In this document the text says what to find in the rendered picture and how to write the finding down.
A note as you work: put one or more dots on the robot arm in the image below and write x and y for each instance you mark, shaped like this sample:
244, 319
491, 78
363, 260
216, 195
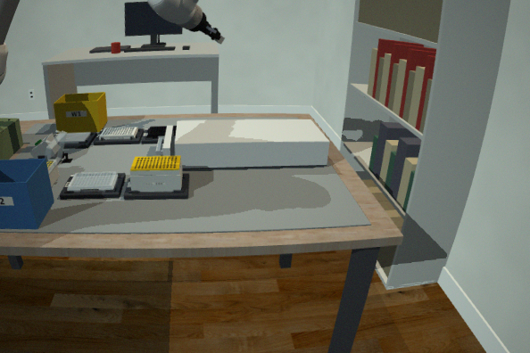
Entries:
185, 13

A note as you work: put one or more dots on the yellow open-top bin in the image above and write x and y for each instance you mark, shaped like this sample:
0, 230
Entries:
78, 117

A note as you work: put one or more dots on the blue open-top bin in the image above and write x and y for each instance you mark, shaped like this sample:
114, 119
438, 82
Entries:
25, 193

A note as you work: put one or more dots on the large grey bench mat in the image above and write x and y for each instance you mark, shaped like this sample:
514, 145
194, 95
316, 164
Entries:
220, 200

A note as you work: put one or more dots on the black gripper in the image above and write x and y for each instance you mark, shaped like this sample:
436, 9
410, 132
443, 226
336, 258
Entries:
206, 28

